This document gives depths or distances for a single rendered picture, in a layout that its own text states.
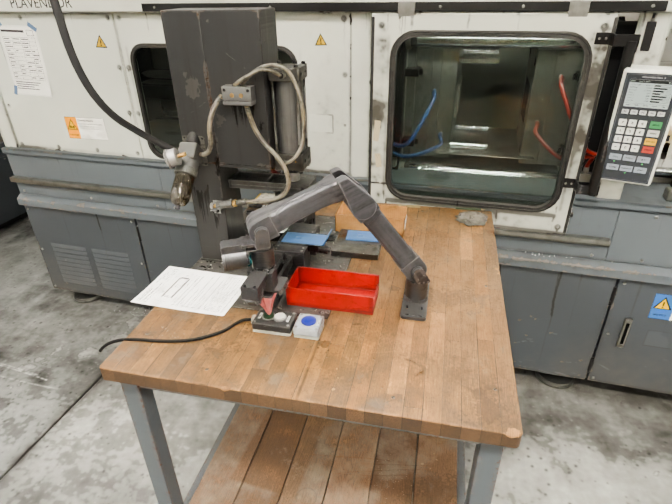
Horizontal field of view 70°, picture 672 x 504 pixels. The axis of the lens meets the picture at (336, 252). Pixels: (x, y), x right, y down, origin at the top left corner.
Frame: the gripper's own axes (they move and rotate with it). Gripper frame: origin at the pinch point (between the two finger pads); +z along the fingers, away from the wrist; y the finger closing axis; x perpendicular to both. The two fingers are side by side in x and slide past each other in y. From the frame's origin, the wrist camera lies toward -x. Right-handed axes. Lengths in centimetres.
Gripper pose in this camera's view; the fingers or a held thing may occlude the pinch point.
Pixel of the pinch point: (269, 310)
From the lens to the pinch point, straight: 129.9
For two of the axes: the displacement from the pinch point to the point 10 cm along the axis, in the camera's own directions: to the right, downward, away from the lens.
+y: 9.8, 0.9, -2.0
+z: 0.3, 8.7, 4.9
